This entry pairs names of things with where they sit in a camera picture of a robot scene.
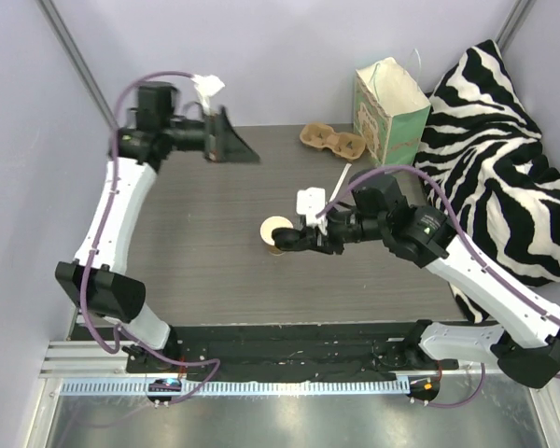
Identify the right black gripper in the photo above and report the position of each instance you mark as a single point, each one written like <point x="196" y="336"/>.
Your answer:
<point x="315" y="238"/>

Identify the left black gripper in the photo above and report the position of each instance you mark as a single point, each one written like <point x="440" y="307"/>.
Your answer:
<point x="213" y="137"/>

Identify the black plastic cup lid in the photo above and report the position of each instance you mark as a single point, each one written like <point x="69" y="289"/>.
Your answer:
<point x="285" y="236"/>

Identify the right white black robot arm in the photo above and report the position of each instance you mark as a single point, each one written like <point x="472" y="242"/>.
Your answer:
<point x="524" y="341"/>

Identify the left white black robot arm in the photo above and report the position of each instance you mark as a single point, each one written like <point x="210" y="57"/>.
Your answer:
<point x="95" y="280"/>

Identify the white wrapped straw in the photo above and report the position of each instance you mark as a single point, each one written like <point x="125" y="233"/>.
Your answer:
<point x="340" y="181"/>

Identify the brown cardboard cup carrier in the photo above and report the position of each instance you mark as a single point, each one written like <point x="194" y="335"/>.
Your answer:
<point x="320" y="136"/>

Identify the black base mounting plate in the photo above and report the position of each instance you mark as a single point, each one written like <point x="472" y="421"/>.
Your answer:
<point x="396" y="332"/>

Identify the green paper gift bag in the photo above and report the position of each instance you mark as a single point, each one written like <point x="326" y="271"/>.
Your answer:
<point x="390" y="109"/>

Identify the zebra print blanket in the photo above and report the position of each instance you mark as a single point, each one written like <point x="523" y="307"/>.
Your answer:
<point x="485" y="152"/>

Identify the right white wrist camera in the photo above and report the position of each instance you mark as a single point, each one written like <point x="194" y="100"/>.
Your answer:
<point x="310" y="203"/>

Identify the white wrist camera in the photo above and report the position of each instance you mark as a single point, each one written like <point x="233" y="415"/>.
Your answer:
<point x="310" y="203"/>
<point x="206" y="88"/>

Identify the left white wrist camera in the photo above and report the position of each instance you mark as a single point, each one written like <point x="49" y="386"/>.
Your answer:
<point x="206" y="88"/>

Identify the white slotted cable duct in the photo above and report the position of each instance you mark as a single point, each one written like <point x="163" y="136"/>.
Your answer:
<point x="87" y="387"/>

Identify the aluminium frame rail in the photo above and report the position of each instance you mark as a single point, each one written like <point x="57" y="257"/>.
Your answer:
<point x="88" y="359"/>

